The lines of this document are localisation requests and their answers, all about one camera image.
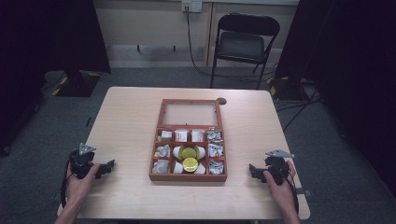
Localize small jar with yellow lid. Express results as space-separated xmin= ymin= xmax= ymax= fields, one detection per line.
xmin=181 ymin=157 xmax=200 ymax=174

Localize right hand-held gripper black cable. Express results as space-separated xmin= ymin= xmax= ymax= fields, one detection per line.
xmin=287 ymin=174 xmax=301 ymax=217

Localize person's left hand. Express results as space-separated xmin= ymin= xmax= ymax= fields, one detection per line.
xmin=65 ymin=163 xmax=101 ymax=203

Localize silver grey packet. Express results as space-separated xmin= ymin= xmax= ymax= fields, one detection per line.
xmin=154 ymin=144 xmax=171 ymax=158
xmin=157 ymin=130 xmax=174 ymax=143
xmin=151 ymin=159 xmax=170 ymax=175

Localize black folding chair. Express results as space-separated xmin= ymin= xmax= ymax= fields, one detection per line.
xmin=209 ymin=12 xmax=281 ymax=91

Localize silver packet with blue print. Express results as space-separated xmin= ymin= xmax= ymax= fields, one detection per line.
xmin=208 ymin=159 xmax=225 ymax=175
xmin=207 ymin=143 xmax=224 ymax=159
xmin=206 ymin=130 xmax=223 ymax=144

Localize white and red packet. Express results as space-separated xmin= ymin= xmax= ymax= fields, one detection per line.
xmin=191 ymin=129 xmax=205 ymax=143
xmin=174 ymin=129 xmax=189 ymax=143

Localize hand-held gripper black cable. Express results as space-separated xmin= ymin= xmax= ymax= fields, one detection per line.
xmin=287 ymin=174 xmax=301 ymax=217
xmin=60 ymin=148 xmax=78 ymax=209

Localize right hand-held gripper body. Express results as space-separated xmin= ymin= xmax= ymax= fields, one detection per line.
xmin=263 ymin=149 xmax=295 ymax=187

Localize dark curtain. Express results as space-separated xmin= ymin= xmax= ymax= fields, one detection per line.
xmin=0 ymin=0 xmax=112 ymax=157
xmin=275 ymin=0 xmax=396 ymax=188

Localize person's right hand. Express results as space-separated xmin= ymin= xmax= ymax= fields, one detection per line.
xmin=262 ymin=160 xmax=299 ymax=208

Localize black stand base, striped tape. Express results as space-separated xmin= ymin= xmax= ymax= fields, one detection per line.
xmin=50 ymin=69 xmax=103 ymax=98
xmin=266 ymin=76 xmax=312 ymax=102

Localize left hand-held gripper black cable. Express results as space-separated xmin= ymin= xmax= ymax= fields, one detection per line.
xmin=60 ymin=148 xmax=78 ymax=209

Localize white wall socket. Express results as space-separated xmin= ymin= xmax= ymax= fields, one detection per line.
xmin=181 ymin=0 xmax=204 ymax=14

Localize wooden compartment box, glass lid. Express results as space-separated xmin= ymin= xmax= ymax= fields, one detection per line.
xmin=148 ymin=98 xmax=229 ymax=183

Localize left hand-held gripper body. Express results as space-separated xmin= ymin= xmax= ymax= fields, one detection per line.
xmin=68 ymin=143 xmax=103 ymax=180

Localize black floor cables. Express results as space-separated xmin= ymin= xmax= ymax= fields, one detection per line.
xmin=275 ymin=87 xmax=323 ymax=133

